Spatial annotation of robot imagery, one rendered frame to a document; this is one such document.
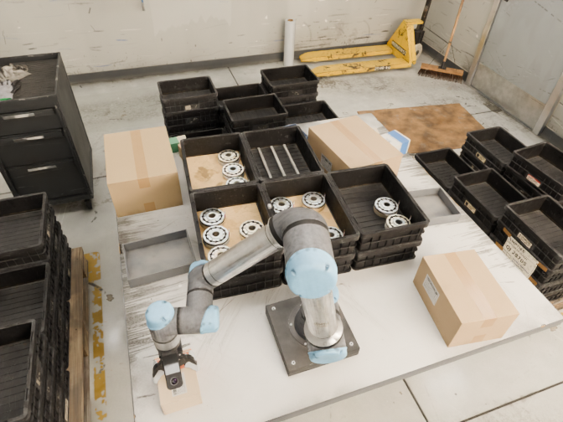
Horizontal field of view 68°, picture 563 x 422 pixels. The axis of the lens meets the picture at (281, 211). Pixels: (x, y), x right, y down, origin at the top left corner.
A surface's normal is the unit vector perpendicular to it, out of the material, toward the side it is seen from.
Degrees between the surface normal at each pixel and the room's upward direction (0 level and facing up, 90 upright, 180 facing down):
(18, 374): 0
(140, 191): 90
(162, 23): 90
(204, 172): 0
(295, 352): 4
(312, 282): 86
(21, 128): 90
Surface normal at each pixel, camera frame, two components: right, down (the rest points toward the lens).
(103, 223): 0.04, -0.73
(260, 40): 0.33, 0.66
